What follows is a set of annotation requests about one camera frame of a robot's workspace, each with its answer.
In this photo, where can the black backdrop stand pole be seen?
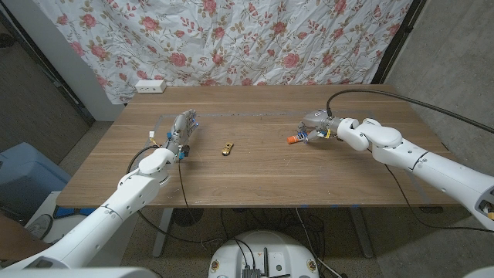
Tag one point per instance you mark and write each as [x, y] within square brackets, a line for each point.
[397, 40]

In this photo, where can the floral backdrop cloth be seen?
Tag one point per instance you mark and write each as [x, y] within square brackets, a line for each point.
[231, 38]

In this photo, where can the white table leg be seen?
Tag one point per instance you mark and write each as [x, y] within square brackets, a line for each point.
[162, 231]

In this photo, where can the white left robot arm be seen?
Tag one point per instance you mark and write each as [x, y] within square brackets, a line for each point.
[108, 208]

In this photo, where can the blue plastic bin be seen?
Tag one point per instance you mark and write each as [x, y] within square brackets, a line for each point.
[27, 173]

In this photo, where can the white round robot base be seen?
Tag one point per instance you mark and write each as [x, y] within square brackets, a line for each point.
[266, 247]

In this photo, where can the gold toy car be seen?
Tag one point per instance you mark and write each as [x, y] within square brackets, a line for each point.
[227, 149]

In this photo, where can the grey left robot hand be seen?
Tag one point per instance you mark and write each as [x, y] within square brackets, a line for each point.
[181, 129]

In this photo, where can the white power strip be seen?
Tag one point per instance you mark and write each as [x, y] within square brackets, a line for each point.
[150, 86]

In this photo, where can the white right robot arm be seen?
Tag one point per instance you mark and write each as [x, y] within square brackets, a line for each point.
[436, 170]

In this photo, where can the white sneaker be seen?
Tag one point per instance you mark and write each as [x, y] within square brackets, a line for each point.
[38, 227]

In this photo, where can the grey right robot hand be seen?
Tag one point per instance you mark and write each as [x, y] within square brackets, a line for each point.
[320, 121]

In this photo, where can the black round floor object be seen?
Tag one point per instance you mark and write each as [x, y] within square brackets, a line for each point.
[187, 218]

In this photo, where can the grey table leg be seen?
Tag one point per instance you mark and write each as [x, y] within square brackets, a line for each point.
[363, 235]

